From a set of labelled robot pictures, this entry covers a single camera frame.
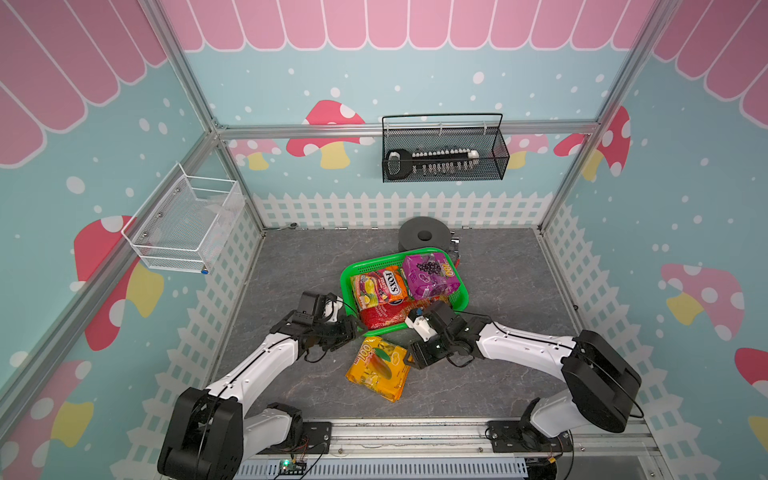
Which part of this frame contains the purple candy bag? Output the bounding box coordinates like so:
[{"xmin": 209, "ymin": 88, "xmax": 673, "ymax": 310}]
[{"xmin": 402, "ymin": 252, "xmax": 461, "ymax": 300}]

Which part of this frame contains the orange candy bag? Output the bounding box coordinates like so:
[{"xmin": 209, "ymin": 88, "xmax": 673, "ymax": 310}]
[{"xmin": 350, "ymin": 266, "xmax": 409, "ymax": 310}]

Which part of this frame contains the yellow candy bag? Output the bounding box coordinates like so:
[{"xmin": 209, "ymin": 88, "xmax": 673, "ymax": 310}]
[{"xmin": 345, "ymin": 337, "xmax": 410, "ymax": 402}]

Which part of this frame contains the red candy bag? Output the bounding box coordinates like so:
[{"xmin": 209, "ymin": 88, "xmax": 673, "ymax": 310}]
[{"xmin": 360, "ymin": 296, "xmax": 450, "ymax": 330}]

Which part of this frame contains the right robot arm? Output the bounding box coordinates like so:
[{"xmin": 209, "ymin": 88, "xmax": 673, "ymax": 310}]
[{"xmin": 405, "ymin": 301, "xmax": 644, "ymax": 442}]

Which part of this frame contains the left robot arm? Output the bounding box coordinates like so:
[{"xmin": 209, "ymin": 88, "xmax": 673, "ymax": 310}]
[{"xmin": 157, "ymin": 292, "xmax": 365, "ymax": 479}]

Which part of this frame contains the small green circuit board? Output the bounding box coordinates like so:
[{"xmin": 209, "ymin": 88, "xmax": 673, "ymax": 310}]
[{"xmin": 276, "ymin": 459, "xmax": 308, "ymax": 477}]

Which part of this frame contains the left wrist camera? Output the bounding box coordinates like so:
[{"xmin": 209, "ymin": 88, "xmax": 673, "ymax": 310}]
[{"xmin": 322, "ymin": 299, "xmax": 341, "ymax": 323}]

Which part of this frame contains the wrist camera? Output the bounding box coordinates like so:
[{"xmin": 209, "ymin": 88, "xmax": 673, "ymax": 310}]
[
  {"xmin": 322, "ymin": 299, "xmax": 341, "ymax": 323},
  {"xmin": 405, "ymin": 315, "xmax": 437, "ymax": 342}
]

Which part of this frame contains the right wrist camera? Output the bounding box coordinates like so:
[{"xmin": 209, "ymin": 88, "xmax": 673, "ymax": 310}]
[{"xmin": 405, "ymin": 315, "xmax": 437, "ymax": 342}]

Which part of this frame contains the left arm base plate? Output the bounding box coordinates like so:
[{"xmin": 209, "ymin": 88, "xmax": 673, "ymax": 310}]
[{"xmin": 261, "ymin": 422, "xmax": 333, "ymax": 454}]

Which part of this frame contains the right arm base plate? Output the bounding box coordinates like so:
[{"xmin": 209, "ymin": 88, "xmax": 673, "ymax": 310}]
[{"xmin": 484, "ymin": 420, "xmax": 573, "ymax": 456}]

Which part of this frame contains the white wire basket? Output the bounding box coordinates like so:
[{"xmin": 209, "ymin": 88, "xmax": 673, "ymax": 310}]
[{"xmin": 121, "ymin": 164, "xmax": 245, "ymax": 275}]

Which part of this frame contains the black wire mesh basket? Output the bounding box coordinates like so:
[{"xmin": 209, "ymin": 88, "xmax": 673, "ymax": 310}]
[{"xmin": 381, "ymin": 113, "xmax": 510, "ymax": 183}]

